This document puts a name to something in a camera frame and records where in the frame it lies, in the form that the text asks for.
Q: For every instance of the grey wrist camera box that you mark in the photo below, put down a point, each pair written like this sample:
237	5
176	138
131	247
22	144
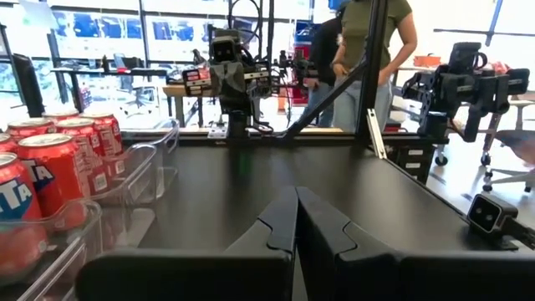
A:
223	48

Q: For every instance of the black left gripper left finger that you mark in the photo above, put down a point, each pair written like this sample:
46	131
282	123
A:
188	276

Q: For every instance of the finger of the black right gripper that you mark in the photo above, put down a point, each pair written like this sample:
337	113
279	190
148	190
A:
237	79
220	79

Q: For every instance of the silver metal strip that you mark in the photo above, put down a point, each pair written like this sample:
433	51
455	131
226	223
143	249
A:
376	134

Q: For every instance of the person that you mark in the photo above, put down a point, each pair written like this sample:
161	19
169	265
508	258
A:
324	50
355	33

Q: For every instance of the black neighbouring station robot arm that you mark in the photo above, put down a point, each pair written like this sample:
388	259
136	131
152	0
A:
460	90

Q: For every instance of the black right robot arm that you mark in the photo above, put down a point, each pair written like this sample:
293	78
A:
238	121

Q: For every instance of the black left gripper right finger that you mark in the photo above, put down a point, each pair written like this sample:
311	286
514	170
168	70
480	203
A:
376	280

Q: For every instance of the black drawer cabinet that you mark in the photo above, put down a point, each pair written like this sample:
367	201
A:
414	161

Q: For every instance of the black table-level camera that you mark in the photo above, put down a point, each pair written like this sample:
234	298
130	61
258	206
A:
485	213

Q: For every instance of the white arm base bracket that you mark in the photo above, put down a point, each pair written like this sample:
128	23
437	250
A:
217	133

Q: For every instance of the black computer monitor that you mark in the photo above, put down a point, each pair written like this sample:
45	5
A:
27	83

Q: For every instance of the grey office chair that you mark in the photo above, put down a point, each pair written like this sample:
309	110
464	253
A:
518	142

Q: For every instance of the wooden work table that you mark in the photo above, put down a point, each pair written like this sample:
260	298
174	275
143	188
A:
175	90

